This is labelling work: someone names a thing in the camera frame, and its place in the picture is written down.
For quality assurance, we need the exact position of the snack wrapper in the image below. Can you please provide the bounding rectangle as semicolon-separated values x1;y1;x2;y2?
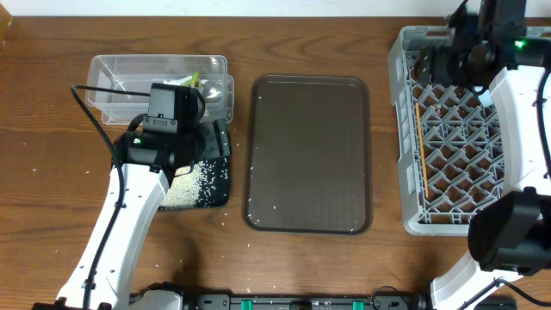
164;71;208;90

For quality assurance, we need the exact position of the white rice pile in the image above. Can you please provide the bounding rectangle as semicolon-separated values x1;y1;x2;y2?
159;158;231;210

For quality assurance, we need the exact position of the wooden chopstick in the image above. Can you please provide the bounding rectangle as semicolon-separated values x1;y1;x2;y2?
415;102;429;199

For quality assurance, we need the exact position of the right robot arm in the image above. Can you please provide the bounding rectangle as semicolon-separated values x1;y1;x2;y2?
413;0;550;309

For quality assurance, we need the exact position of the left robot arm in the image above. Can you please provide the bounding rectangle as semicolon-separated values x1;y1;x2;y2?
33;84;227;309

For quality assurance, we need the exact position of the black waste tray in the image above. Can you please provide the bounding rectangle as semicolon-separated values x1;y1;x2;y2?
159;119;232;210

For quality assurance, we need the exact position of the grey dishwasher rack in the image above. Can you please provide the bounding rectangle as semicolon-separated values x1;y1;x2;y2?
387;26;550;236

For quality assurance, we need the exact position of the clear plastic bin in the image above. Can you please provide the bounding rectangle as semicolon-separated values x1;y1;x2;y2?
85;54;234;126

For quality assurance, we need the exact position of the brown serving tray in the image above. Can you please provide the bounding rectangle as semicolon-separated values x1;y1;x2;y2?
243;74;374;236

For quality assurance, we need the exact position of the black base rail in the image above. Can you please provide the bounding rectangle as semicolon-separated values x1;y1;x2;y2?
128;293;517;310

